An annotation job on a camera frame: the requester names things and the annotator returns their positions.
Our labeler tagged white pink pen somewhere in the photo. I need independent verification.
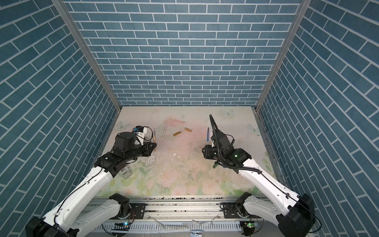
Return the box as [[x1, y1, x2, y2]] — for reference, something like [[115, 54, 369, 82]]
[[162, 123, 168, 139]]

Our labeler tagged blue pen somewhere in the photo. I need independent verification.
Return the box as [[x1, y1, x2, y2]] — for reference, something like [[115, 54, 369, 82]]
[[206, 127, 210, 142]]

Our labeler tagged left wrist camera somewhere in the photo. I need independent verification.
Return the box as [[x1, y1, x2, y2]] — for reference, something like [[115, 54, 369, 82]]
[[132, 125, 154, 145]]

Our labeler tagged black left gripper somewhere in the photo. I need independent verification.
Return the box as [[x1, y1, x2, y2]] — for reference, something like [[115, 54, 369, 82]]
[[124, 142, 158, 163]]

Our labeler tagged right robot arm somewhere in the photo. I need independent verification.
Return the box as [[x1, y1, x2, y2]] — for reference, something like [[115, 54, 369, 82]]
[[202, 116, 318, 237]]

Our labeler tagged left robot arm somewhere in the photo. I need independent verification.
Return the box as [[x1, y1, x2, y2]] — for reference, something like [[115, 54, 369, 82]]
[[25, 126, 157, 237]]

